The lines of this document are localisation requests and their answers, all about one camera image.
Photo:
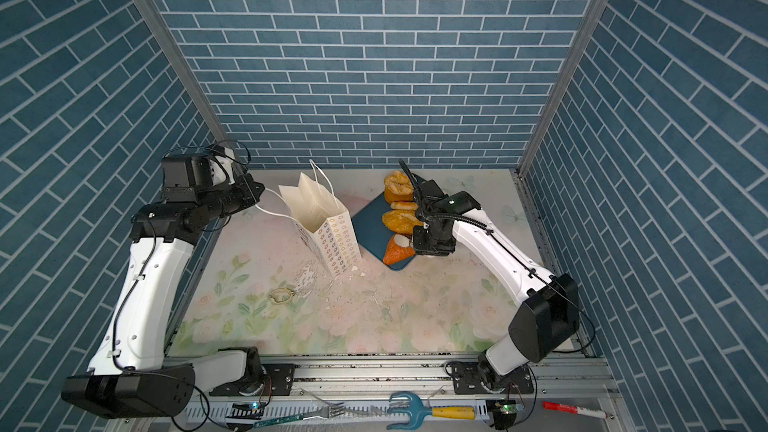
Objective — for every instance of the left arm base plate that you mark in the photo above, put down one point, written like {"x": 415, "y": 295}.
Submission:
{"x": 276, "y": 380}

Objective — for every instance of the teal fork tool yellow handle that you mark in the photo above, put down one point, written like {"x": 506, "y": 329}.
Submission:
{"x": 413, "y": 407}

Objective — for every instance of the metal fork green handle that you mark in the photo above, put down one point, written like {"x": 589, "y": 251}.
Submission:
{"x": 324, "y": 413}

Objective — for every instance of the aluminium rail frame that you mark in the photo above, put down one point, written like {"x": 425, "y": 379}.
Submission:
{"x": 350, "y": 379}

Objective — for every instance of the small oblong bread roll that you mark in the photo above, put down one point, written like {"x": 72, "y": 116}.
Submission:
{"x": 403, "y": 205}

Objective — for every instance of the dark blue tray mat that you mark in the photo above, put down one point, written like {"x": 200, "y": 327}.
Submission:
{"x": 371, "y": 232}

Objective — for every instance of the red white marker pen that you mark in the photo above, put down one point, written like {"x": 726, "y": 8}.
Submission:
{"x": 578, "y": 410}

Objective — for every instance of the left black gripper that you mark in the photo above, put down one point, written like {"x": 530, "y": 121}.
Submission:
{"x": 249, "y": 197}

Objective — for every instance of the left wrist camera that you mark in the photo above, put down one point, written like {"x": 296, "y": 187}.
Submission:
{"x": 186, "y": 177}

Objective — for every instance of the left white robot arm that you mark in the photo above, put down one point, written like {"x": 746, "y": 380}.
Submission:
{"x": 128, "y": 376}

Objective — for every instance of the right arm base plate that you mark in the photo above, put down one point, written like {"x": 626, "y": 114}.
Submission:
{"x": 473, "y": 378}

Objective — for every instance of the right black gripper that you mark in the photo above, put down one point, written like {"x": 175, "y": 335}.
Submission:
{"x": 419, "y": 246}

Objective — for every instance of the orange triangular bread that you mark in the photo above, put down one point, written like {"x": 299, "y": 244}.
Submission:
{"x": 394, "y": 254}

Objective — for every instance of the large oval seeded bread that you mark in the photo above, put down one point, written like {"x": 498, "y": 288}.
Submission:
{"x": 401, "y": 222}

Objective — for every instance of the large round twisted bread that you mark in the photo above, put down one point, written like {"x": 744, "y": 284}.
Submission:
{"x": 398, "y": 187}

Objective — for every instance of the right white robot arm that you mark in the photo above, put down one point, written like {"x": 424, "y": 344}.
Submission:
{"x": 549, "y": 310}

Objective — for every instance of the white printed paper bag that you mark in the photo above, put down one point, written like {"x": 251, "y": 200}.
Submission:
{"x": 321, "y": 220}

